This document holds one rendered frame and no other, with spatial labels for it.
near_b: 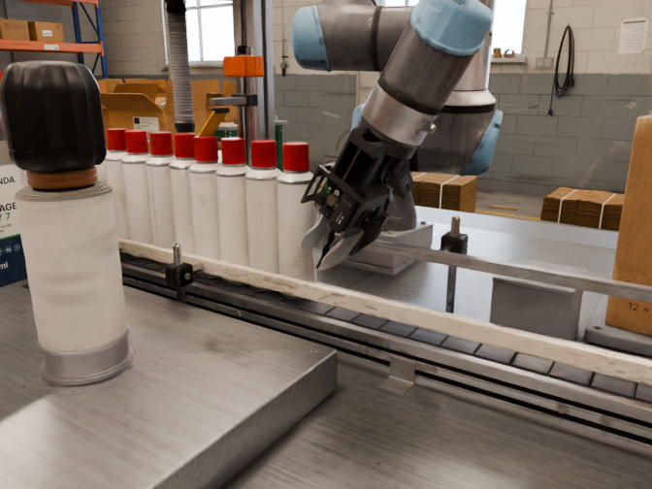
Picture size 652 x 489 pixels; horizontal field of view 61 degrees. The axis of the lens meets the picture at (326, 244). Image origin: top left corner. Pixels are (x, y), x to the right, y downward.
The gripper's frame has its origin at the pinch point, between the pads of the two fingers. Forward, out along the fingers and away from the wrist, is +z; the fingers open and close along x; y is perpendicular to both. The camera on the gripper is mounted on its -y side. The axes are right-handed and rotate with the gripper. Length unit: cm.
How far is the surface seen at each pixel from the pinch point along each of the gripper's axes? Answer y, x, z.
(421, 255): -2.6, 9.9, -8.1
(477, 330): 4.8, 20.7, -9.0
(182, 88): -8.5, -39.6, -1.8
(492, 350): 2.8, 23.2, -7.1
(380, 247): -2.6, 4.9, -5.3
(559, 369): 3.0, 29.2, -10.5
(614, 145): -534, 0, 44
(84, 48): -447, -630, 291
